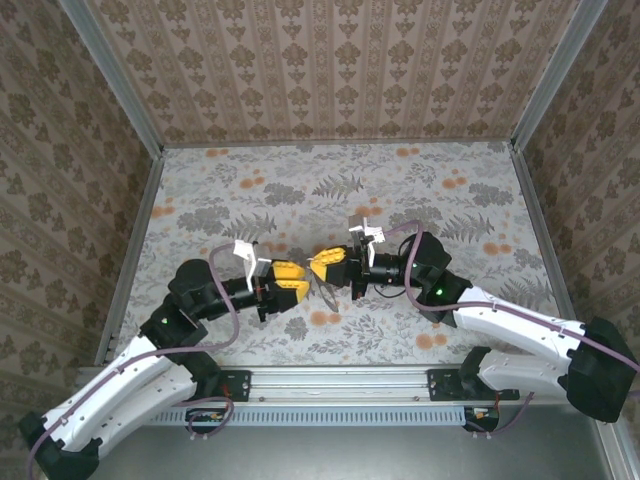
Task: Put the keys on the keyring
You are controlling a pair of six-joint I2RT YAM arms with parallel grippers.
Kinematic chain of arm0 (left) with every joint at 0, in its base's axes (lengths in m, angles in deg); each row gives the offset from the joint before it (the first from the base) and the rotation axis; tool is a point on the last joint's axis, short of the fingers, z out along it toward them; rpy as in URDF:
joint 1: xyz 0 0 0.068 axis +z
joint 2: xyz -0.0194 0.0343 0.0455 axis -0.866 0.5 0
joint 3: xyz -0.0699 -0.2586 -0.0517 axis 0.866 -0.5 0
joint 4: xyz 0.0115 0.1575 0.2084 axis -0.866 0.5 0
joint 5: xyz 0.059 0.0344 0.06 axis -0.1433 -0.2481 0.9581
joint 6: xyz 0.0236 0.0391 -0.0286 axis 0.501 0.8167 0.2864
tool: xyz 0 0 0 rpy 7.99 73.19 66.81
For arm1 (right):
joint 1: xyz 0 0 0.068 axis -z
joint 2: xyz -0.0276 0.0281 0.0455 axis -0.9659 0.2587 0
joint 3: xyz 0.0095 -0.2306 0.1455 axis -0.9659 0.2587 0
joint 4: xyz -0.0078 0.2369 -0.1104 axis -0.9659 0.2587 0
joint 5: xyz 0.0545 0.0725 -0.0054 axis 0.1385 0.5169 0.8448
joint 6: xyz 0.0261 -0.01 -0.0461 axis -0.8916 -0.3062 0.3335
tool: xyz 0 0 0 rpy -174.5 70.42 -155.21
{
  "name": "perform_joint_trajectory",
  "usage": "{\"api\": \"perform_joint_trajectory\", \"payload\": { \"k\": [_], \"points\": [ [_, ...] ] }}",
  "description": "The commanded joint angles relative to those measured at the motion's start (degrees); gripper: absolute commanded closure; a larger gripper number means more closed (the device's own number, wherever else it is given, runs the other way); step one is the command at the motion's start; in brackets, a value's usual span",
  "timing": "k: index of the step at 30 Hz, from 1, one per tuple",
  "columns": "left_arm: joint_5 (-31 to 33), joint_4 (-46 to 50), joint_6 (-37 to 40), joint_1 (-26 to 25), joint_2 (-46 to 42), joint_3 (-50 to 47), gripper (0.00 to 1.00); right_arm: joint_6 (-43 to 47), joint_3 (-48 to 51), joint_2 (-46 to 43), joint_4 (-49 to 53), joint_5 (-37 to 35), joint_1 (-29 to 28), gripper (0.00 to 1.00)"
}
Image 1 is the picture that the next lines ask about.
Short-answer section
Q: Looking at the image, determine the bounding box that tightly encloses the aluminium side rail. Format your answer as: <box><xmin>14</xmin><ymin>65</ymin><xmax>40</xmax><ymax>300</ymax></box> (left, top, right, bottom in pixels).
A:
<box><xmin>93</xmin><ymin>149</ymin><xmax>167</xmax><ymax>367</ymax></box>
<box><xmin>509</xmin><ymin>147</ymin><xmax>584</xmax><ymax>326</ymax></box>

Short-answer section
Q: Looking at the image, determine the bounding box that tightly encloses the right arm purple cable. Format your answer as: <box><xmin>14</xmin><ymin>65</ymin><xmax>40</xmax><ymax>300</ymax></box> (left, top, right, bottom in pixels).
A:
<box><xmin>386</xmin><ymin>219</ymin><xmax>640</xmax><ymax>442</ymax></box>

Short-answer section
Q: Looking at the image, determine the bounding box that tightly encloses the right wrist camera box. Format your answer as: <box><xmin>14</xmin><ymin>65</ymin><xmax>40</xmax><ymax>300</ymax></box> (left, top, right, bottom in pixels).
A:
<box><xmin>347</xmin><ymin>215</ymin><xmax>387</xmax><ymax>267</ymax></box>

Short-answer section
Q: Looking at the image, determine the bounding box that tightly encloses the aluminium mounting rail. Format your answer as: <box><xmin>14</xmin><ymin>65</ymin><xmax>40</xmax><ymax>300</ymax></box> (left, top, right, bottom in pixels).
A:
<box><xmin>74</xmin><ymin>363</ymin><xmax>571</xmax><ymax>402</ymax></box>

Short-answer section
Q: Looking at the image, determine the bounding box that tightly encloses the grey metal sheet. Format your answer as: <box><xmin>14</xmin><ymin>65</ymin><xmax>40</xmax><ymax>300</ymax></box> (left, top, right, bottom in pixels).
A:
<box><xmin>94</xmin><ymin>403</ymin><xmax>619</xmax><ymax>480</ymax></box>

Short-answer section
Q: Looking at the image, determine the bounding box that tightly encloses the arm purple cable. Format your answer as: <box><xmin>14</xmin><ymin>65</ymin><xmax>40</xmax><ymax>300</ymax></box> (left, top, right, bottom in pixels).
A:
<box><xmin>386</xmin><ymin>219</ymin><xmax>640</xmax><ymax>442</ymax></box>
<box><xmin>26</xmin><ymin>246</ymin><xmax>242</xmax><ymax>480</ymax></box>

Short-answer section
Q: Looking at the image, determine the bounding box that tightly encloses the grey slotted cable duct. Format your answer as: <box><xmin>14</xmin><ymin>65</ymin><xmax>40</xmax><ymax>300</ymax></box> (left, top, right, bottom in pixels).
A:
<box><xmin>157</xmin><ymin>405</ymin><xmax>467</xmax><ymax>428</ymax></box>

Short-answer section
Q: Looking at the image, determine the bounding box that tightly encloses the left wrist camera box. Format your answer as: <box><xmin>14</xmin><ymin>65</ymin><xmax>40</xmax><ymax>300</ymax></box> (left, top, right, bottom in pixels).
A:
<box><xmin>232</xmin><ymin>239</ymin><xmax>275</xmax><ymax>292</ymax></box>

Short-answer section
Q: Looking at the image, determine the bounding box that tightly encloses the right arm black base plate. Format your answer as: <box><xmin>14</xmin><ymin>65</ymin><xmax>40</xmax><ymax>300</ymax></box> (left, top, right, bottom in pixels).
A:
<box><xmin>426</xmin><ymin>368</ymin><xmax>522</xmax><ymax>404</ymax></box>

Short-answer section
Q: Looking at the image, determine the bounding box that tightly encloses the aluminium corner post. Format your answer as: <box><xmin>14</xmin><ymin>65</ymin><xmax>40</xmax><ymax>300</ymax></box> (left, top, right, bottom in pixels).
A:
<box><xmin>509</xmin><ymin>0</ymin><xmax>610</xmax><ymax>152</ymax></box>
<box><xmin>56</xmin><ymin>0</ymin><xmax>167</xmax><ymax>157</ymax></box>

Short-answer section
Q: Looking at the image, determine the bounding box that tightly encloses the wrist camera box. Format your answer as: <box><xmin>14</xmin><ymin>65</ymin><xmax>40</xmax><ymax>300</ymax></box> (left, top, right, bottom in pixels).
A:
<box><xmin>347</xmin><ymin>215</ymin><xmax>387</xmax><ymax>267</ymax></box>
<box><xmin>232</xmin><ymin>239</ymin><xmax>275</xmax><ymax>292</ymax></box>

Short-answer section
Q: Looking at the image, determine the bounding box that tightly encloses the black connector box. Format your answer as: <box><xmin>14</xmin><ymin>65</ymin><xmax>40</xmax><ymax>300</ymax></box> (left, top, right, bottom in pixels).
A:
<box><xmin>185</xmin><ymin>406</ymin><xmax>228</xmax><ymax>436</ymax></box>
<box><xmin>461</xmin><ymin>405</ymin><xmax>502</xmax><ymax>433</ymax></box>

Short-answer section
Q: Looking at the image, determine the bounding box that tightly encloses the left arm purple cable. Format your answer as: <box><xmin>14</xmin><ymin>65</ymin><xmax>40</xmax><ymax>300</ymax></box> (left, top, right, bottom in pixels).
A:
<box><xmin>26</xmin><ymin>246</ymin><xmax>242</xmax><ymax>480</ymax></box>

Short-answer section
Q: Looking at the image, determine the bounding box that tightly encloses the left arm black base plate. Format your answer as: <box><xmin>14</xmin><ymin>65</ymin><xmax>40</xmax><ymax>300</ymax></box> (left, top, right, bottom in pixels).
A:
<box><xmin>199</xmin><ymin>368</ymin><xmax>252</xmax><ymax>404</ymax></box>

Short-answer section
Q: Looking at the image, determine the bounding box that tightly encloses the aluminium frame profile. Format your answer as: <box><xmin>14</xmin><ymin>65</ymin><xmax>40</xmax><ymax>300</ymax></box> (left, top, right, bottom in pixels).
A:
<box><xmin>597</xmin><ymin>419</ymin><xmax>639</xmax><ymax>480</ymax></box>

